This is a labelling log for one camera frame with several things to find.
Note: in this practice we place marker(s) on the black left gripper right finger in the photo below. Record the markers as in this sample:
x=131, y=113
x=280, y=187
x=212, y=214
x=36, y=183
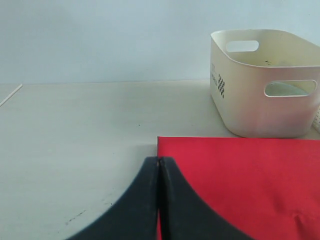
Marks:
x=183, y=215

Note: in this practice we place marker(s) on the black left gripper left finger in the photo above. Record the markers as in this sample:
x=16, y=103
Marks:
x=134, y=215

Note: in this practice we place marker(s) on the white enamel bowl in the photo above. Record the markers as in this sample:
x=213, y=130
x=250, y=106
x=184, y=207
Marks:
x=281, y=89

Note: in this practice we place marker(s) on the red table mat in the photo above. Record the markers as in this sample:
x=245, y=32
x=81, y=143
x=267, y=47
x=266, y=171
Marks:
x=267, y=187

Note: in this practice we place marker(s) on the cream plastic bin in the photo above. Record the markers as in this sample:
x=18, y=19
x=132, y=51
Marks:
x=244, y=62

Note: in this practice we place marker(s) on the white woven plastic basket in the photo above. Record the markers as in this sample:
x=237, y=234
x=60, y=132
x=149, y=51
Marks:
x=316, y=121

